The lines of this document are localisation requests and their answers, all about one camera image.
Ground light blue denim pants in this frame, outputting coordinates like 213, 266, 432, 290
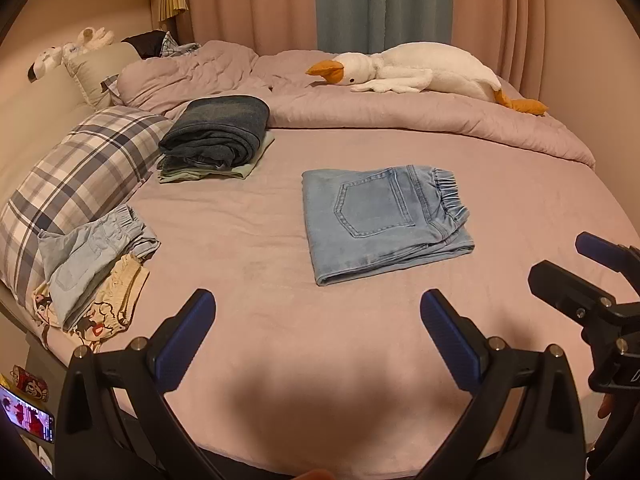
303, 165, 475, 286

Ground right hand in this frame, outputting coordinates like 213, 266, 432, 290
598, 393, 614, 419

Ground red cartoon figure item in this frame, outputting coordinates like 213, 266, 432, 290
11, 365, 49, 402

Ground phone with lit screen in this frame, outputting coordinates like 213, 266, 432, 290
0, 386, 55, 443

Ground cartoon print cream garment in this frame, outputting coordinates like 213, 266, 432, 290
32, 254, 150, 351

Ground light blue folded shorts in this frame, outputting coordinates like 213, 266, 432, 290
38, 204, 160, 330

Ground folded light green garment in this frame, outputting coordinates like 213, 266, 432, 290
157, 130, 274, 183

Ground plaid pillow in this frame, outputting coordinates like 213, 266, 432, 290
1, 106, 172, 309

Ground folded dark denim pants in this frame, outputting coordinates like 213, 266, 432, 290
158, 96, 270, 167

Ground white goose plush toy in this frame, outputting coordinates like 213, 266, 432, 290
306, 41, 548, 116

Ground beige pillow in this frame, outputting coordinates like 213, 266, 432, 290
66, 42, 141, 110

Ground pink quilted duvet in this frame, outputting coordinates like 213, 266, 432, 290
116, 40, 596, 167

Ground dark clothes near headboard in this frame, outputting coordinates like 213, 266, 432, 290
122, 30, 201, 60

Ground small white plush toy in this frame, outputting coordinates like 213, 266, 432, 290
27, 27, 115, 82

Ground blue curtain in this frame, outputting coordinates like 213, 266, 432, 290
316, 0, 454, 53

